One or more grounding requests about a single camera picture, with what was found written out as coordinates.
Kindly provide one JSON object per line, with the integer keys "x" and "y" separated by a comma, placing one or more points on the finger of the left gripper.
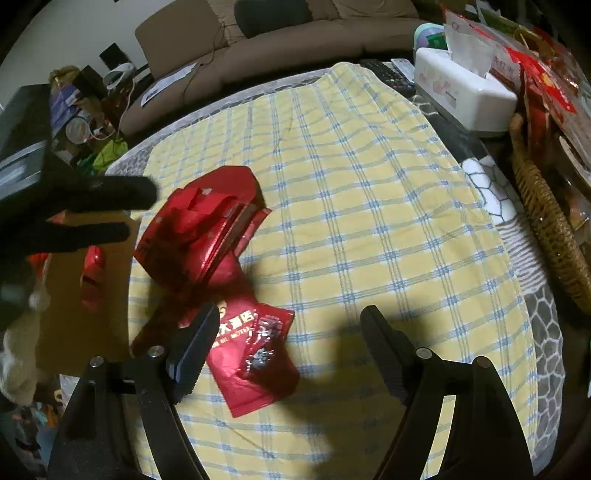
{"x": 97, "y": 194}
{"x": 49, "y": 237}

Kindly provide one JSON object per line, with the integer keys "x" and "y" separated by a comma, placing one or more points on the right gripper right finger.
{"x": 486, "y": 440}

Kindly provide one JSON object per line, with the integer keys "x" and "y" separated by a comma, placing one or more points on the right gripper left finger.
{"x": 92, "y": 441}

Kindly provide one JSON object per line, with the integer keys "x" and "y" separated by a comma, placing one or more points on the red paper bag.
{"x": 199, "y": 225}

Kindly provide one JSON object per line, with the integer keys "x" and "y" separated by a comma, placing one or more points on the red packet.
{"x": 248, "y": 358}

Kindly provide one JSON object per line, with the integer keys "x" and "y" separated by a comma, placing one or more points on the green cloth bag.
{"x": 97, "y": 164}

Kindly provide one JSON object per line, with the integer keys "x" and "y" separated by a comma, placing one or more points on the large cardboard box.
{"x": 71, "y": 334}

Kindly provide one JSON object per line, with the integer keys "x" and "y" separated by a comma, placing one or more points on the grey pebble pattern mat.
{"x": 531, "y": 276}

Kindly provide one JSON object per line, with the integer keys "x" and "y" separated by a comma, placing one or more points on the white paper on sofa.
{"x": 165, "y": 82}

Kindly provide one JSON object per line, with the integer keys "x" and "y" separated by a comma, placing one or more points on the brown sofa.
{"x": 189, "y": 34}

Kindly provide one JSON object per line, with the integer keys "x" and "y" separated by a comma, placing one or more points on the wicker basket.
{"x": 549, "y": 224}

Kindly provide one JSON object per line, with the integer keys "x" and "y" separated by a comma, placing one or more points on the yellow plaid cloth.
{"x": 369, "y": 253}

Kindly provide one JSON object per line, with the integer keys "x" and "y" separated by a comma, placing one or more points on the white tissue box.
{"x": 483, "y": 106}

